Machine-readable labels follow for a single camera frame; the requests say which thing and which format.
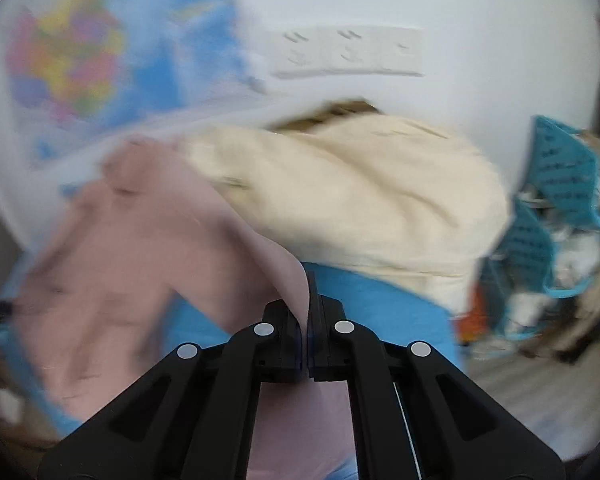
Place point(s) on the white wall socket panel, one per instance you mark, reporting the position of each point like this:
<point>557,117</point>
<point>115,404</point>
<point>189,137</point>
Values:
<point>356,49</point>

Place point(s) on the cream yellow garment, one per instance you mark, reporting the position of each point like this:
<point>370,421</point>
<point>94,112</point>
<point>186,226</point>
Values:
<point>374,194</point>

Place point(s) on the colourful wall map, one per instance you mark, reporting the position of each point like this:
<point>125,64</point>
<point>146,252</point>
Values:
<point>80,70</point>

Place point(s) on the pink collared shirt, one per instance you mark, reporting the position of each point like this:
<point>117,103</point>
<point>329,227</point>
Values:
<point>89,313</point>

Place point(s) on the blue plastic laundry basket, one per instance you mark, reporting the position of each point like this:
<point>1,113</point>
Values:
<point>551,251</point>

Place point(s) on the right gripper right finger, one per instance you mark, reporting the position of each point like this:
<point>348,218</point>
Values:
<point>414,414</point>

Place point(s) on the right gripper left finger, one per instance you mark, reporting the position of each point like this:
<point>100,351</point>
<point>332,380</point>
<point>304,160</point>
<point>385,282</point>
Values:
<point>191,416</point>

